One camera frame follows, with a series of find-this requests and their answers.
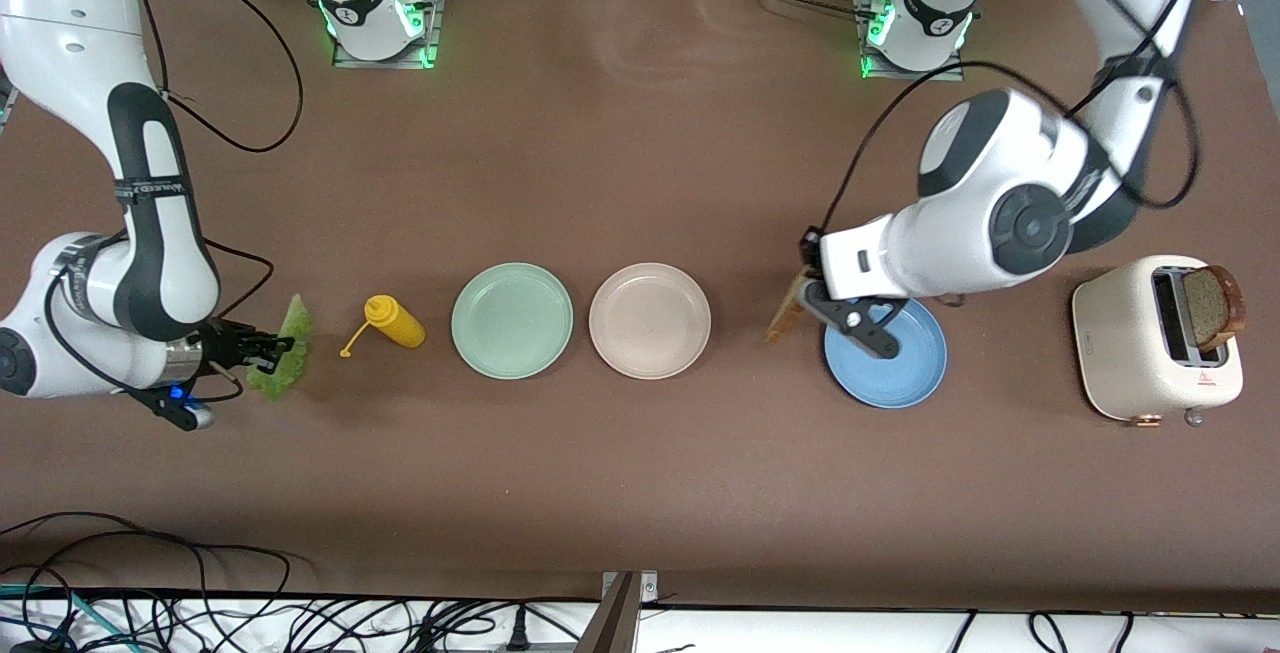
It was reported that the green lettuce leaf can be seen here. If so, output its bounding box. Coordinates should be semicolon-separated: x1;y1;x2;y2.
247;293;314;402

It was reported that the brown bread slice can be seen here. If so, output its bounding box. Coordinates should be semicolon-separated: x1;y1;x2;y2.
1183;265;1249;354
766;268;817;345

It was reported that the yellow mustard squeeze bottle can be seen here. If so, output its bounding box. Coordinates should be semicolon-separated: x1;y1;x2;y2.
340;295;427;359

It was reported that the blue plate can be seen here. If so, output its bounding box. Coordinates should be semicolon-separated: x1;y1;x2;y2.
823;289;948;410

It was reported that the beige plate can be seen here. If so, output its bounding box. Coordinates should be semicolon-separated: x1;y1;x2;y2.
588;262;712;380

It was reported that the mint green plate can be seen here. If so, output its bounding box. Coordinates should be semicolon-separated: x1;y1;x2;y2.
451;262;575;380

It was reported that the cream white toaster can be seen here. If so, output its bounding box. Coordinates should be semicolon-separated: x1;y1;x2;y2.
1071;254;1245;429

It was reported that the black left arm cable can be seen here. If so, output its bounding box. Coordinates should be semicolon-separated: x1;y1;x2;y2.
822;0;1203;234

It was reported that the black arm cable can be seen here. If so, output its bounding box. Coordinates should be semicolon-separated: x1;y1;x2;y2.
45;0;305;404
822;0;1203;234

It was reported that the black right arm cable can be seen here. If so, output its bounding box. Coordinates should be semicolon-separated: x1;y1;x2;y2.
45;0;305;404

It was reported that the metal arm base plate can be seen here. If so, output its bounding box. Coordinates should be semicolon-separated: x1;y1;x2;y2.
855;0;967;82
332;0;446;70

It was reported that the black looped floor cable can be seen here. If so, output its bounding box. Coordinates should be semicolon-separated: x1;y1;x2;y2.
0;511;311;653

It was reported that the teal cable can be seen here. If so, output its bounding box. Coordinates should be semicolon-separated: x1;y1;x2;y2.
0;583;131;653

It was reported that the silver corner bracket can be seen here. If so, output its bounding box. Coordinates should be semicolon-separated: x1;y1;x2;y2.
603;570;660;602

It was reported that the dark aluminium post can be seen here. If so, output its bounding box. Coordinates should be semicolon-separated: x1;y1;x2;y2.
575;573;641;653

